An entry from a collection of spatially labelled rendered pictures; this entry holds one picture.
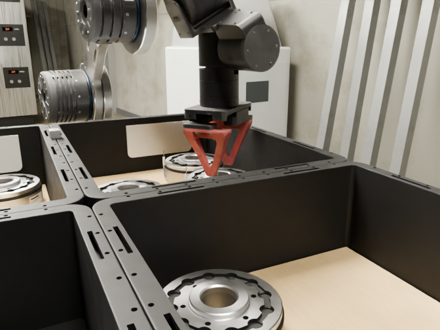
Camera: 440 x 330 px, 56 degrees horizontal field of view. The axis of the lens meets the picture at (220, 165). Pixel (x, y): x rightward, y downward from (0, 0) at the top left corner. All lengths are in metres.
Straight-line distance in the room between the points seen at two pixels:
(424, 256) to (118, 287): 0.30
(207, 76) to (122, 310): 0.42
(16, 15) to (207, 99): 5.53
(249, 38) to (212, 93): 0.11
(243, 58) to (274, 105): 2.56
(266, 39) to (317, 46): 2.66
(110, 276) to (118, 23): 0.86
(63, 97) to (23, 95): 4.61
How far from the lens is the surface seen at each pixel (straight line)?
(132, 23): 1.07
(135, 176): 0.76
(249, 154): 0.68
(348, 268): 0.48
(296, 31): 3.35
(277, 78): 3.07
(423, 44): 2.39
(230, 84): 0.59
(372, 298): 0.43
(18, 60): 6.05
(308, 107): 3.26
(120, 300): 0.24
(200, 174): 0.66
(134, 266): 0.26
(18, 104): 6.09
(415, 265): 0.46
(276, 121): 3.12
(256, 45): 0.53
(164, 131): 0.79
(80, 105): 1.50
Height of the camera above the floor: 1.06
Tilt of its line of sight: 16 degrees down
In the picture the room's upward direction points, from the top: straight up
